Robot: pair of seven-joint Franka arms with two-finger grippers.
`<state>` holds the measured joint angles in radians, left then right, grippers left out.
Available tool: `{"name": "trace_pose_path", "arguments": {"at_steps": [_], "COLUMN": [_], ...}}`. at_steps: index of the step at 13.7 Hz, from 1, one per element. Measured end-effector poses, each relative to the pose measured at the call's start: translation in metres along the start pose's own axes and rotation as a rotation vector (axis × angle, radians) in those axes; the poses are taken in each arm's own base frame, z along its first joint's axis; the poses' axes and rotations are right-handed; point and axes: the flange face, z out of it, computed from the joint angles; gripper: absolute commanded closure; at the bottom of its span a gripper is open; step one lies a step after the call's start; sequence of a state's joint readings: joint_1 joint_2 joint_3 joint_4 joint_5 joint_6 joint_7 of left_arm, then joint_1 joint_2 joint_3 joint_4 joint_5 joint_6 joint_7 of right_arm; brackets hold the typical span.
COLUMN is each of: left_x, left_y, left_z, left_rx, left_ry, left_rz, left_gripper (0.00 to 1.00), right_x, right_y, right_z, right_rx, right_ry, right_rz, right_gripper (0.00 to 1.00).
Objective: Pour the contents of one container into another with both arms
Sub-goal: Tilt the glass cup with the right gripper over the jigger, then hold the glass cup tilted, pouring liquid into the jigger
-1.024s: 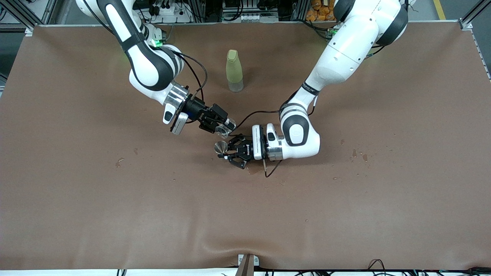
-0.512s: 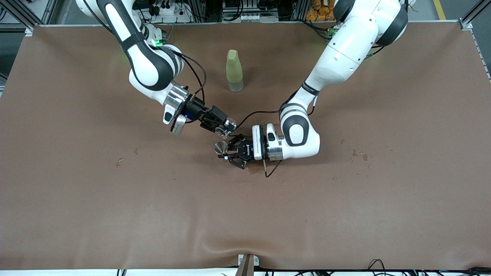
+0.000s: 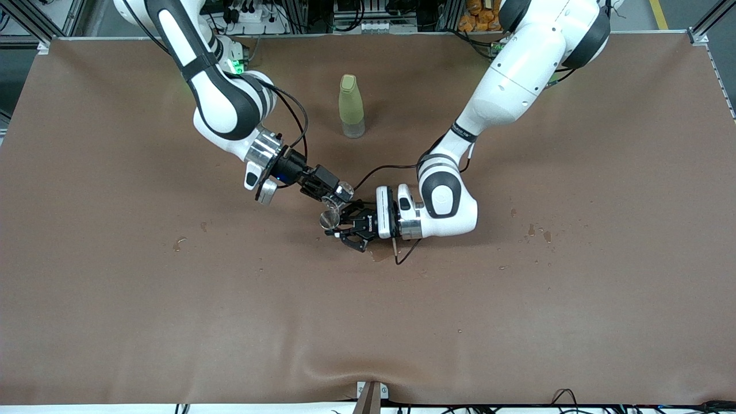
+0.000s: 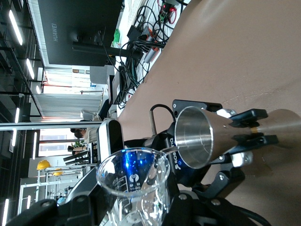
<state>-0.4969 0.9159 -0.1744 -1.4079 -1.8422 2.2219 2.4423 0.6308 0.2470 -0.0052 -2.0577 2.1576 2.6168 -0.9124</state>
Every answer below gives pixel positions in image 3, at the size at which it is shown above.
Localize white power strip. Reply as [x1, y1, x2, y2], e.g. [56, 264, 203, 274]
[227, 0, 288, 35]

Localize brown leather table mat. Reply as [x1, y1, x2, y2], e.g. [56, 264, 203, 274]
[0, 32, 736, 406]

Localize orange packaged snacks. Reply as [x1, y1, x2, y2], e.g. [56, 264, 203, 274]
[458, 0, 507, 33]

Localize clear glass shaker cup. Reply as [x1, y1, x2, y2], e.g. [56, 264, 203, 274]
[322, 181, 356, 211]

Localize yellow-green frosted bottle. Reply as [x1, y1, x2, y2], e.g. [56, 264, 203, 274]
[338, 74, 366, 140]

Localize thin black camera cable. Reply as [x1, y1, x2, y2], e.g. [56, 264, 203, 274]
[393, 237, 424, 266]

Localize aluminium frame profile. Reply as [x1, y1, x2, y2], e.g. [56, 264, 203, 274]
[0, 0, 87, 53]
[688, 0, 736, 45]

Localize metal table edge bracket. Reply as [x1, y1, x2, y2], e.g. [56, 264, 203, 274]
[356, 381, 389, 414]

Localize black arm base cable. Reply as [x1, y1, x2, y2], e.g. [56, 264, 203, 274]
[450, 29, 496, 59]

